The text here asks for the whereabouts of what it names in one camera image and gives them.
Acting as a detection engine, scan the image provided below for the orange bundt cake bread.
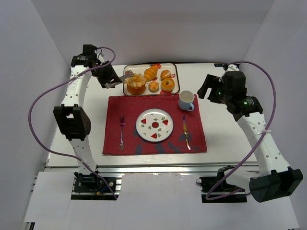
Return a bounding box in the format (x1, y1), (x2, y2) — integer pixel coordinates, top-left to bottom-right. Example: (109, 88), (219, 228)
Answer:
(126, 73), (146, 95)

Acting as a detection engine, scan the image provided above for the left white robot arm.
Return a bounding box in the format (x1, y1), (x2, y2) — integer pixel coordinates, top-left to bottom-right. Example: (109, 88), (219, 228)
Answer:
(53, 45), (133, 174)

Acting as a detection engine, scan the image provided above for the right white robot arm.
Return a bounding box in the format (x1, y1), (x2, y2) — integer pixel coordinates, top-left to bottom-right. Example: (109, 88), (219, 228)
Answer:
(197, 63), (303, 203)

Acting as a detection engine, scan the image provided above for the right blue table label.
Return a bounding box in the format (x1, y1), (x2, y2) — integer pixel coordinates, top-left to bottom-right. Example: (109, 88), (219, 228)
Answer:
(214, 63), (227, 68)

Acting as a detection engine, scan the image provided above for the croissant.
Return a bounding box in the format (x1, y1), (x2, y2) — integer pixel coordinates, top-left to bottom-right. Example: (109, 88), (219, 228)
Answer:
(143, 65), (158, 82)

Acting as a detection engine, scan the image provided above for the strawberry pattern serving tray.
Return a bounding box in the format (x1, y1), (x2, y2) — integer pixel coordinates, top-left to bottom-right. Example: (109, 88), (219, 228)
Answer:
(123, 63), (180, 96)

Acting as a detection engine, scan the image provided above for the small round muffin bun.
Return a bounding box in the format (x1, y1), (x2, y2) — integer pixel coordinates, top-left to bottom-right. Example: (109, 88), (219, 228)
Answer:
(148, 81), (160, 93)

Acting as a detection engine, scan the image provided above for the light blue mug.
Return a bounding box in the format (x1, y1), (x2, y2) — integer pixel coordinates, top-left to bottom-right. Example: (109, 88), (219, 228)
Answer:
(178, 91), (195, 112)

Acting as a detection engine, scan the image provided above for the small cream filled bun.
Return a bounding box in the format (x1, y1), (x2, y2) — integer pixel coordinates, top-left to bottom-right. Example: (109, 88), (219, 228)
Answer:
(160, 70), (171, 79)

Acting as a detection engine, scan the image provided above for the glazed donut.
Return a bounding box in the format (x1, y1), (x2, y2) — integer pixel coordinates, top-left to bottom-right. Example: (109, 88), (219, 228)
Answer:
(161, 78), (175, 92)

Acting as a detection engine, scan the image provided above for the silver fork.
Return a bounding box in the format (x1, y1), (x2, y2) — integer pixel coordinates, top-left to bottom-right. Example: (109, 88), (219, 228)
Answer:
(119, 115), (125, 151)

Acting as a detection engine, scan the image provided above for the iridescent table knife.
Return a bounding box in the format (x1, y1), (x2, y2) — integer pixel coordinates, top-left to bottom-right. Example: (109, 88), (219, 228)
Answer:
(183, 116), (191, 151)

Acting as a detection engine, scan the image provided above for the white watermelon pattern plate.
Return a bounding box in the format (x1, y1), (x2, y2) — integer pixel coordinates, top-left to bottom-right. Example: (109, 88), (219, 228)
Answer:
(135, 109), (174, 142)

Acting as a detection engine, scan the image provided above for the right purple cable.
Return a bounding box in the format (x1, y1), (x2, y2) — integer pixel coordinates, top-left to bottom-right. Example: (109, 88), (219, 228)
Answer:
(205, 61), (276, 201)

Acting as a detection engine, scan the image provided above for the purple cable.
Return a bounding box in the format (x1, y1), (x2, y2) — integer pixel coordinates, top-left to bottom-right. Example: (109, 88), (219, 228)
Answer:
(28, 46), (118, 200)
(205, 61), (276, 201)

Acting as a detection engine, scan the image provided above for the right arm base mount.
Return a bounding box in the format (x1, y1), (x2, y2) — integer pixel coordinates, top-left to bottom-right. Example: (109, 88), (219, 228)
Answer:
(195, 165), (247, 204)

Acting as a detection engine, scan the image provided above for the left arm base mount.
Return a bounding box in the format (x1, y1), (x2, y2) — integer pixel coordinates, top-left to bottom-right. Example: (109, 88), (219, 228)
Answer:
(71, 172), (120, 201)

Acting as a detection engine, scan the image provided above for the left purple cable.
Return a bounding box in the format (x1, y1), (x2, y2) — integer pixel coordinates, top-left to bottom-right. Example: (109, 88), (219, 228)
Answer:
(28, 46), (118, 200)

